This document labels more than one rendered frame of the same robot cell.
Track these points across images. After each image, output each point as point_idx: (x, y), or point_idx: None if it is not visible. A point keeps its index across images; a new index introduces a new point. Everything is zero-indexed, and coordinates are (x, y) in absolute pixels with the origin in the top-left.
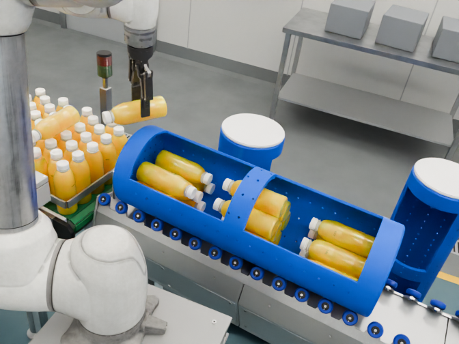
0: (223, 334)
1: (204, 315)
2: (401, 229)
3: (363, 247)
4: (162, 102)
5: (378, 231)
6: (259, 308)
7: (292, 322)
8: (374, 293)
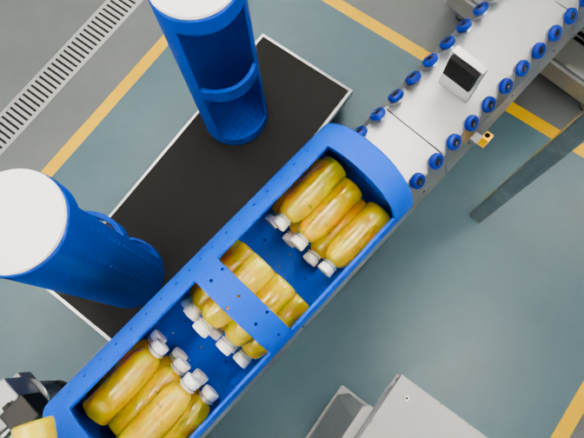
0: (421, 391)
1: (394, 407)
2: (362, 138)
3: (337, 180)
4: (38, 428)
5: (362, 170)
6: (321, 306)
7: (348, 275)
8: (410, 203)
